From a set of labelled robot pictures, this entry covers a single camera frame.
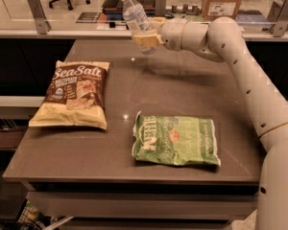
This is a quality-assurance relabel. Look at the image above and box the right metal glass bracket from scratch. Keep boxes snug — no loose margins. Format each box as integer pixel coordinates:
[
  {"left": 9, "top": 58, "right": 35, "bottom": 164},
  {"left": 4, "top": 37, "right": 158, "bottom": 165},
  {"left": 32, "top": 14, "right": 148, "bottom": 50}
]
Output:
[{"left": 272, "top": 0, "right": 288, "bottom": 37}]

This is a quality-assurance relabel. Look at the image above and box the green snack bag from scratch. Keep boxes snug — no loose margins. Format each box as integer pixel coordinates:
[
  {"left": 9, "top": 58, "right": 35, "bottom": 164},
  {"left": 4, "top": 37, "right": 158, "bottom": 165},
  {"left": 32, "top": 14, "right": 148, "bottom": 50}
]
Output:
[{"left": 132, "top": 113, "right": 221, "bottom": 166}]

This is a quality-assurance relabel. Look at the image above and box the sea salt chips bag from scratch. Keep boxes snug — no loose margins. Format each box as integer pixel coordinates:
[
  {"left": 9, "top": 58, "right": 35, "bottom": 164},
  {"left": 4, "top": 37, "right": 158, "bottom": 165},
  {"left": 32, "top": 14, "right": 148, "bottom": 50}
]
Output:
[{"left": 29, "top": 61, "right": 109, "bottom": 129}]

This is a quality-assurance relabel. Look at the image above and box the middle metal glass bracket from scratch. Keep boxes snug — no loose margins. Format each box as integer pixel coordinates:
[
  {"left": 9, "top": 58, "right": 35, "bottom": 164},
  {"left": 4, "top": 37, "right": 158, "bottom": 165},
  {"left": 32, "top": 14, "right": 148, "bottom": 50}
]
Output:
[{"left": 155, "top": 0, "right": 166, "bottom": 16}]

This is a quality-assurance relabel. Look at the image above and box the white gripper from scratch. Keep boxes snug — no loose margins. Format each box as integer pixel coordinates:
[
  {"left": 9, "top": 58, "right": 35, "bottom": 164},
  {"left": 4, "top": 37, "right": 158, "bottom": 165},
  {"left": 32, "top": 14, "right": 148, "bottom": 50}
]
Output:
[{"left": 132, "top": 17, "right": 187, "bottom": 51}]

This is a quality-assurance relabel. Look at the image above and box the metal glass bracket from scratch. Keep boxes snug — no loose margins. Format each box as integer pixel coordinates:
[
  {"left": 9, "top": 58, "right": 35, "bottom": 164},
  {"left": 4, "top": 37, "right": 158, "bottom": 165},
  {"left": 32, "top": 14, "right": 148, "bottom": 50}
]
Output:
[
  {"left": 27, "top": 0, "right": 51, "bottom": 35},
  {"left": 272, "top": 0, "right": 288, "bottom": 37},
  {"left": 155, "top": 0, "right": 166, "bottom": 16}
]

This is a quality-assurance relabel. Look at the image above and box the cardboard box with label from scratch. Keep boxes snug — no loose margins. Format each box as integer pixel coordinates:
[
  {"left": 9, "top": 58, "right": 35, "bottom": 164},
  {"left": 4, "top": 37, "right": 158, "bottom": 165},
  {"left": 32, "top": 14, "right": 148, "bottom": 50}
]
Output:
[{"left": 202, "top": 0, "right": 242, "bottom": 20}]

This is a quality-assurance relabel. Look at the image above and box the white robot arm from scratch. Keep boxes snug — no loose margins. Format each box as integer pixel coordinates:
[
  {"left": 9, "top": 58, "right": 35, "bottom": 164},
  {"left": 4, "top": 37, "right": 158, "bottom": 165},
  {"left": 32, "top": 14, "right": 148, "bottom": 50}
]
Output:
[{"left": 132, "top": 17, "right": 288, "bottom": 230}]

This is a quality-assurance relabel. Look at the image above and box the left metal glass bracket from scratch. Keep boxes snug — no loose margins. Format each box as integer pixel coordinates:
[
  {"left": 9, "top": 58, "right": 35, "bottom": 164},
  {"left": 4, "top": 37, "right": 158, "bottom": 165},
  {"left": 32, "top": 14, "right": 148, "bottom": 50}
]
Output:
[{"left": 27, "top": 0, "right": 51, "bottom": 35}]

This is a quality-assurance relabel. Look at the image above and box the clear plastic water bottle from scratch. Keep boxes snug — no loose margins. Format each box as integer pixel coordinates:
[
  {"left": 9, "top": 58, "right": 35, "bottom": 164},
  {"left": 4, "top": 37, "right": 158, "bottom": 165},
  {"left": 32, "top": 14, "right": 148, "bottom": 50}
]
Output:
[{"left": 118, "top": 0, "right": 157, "bottom": 56}]

